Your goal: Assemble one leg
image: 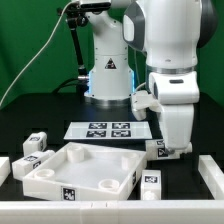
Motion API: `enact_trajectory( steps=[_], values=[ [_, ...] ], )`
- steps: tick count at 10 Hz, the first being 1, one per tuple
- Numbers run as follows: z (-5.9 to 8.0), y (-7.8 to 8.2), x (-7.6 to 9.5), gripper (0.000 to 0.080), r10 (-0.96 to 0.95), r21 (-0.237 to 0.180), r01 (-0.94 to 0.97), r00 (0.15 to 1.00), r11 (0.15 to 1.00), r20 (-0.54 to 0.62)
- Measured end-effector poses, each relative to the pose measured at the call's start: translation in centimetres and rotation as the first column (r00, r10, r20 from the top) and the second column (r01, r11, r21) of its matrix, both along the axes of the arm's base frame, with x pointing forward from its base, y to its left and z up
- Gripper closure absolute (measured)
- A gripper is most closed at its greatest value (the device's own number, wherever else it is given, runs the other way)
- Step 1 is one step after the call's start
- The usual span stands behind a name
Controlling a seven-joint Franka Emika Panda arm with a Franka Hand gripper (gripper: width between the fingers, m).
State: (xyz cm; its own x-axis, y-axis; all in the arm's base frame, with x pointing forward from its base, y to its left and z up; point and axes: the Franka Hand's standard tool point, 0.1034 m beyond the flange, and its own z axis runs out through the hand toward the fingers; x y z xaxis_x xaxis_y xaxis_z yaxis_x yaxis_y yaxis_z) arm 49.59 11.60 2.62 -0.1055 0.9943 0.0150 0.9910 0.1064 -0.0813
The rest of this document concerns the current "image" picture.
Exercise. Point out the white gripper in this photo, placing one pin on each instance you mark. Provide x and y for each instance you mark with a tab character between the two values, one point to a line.
172	97

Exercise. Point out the white square tabletop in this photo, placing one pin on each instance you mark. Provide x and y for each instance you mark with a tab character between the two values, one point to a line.
84	172

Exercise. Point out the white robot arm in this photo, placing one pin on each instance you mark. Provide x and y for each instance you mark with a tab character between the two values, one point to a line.
150	59

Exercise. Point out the white right fence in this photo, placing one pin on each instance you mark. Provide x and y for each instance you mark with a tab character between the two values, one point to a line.
212	176

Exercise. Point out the white fence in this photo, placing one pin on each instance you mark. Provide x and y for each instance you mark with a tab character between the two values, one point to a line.
4	169
212	176
116	212

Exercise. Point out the white marker plate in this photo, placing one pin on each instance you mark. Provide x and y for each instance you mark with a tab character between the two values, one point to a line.
108	130

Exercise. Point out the white front fence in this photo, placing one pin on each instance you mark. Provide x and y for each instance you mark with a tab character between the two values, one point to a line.
116	212

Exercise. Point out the white left fence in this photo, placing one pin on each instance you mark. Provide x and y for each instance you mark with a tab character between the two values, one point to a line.
4	169

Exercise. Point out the black camera stand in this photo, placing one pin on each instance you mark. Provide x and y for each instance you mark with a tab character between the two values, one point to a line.
75	17

